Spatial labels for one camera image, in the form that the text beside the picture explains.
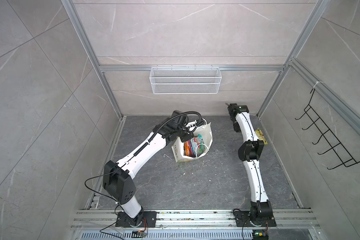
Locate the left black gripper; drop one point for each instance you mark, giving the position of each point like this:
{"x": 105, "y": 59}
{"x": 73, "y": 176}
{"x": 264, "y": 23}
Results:
{"x": 187, "y": 137}

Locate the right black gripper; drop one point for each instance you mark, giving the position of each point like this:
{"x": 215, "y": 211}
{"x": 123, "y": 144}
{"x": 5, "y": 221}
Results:
{"x": 236, "y": 128}

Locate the white floral paper bag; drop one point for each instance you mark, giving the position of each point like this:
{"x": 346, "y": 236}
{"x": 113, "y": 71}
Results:
{"x": 178, "y": 147}

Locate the teal red snack bag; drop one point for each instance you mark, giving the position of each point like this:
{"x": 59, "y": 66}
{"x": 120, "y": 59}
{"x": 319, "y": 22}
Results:
{"x": 198, "y": 146}

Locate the yellow green snack bag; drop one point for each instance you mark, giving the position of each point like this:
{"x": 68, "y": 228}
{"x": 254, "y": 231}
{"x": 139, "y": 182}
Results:
{"x": 260, "y": 136}

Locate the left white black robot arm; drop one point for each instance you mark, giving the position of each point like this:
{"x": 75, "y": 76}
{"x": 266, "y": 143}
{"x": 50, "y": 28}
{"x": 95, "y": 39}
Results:
{"x": 118, "y": 177}

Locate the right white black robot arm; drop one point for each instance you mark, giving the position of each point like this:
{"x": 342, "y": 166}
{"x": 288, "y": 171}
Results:
{"x": 249, "y": 153}

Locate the orange snack pack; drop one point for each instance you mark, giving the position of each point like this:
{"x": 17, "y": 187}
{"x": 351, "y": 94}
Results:
{"x": 188, "y": 149}

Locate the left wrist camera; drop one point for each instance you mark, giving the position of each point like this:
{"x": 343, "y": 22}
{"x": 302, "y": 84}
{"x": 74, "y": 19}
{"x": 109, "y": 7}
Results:
{"x": 195, "y": 124}

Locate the white wire mesh basket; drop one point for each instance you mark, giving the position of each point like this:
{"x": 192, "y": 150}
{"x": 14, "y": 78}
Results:
{"x": 185, "y": 80}

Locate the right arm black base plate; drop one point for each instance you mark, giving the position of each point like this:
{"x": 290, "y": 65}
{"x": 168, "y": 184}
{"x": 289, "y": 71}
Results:
{"x": 246, "y": 219}

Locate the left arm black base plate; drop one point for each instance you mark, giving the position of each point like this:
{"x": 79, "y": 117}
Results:
{"x": 143, "y": 219}

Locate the black wire hook rack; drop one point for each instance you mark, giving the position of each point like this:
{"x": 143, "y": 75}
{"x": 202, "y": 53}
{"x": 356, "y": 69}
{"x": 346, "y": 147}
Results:
{"x": 327, "y": 136}

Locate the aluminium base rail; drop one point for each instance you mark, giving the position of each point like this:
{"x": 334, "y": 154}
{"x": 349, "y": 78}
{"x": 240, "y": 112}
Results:
{"x": 197, "y": 220}

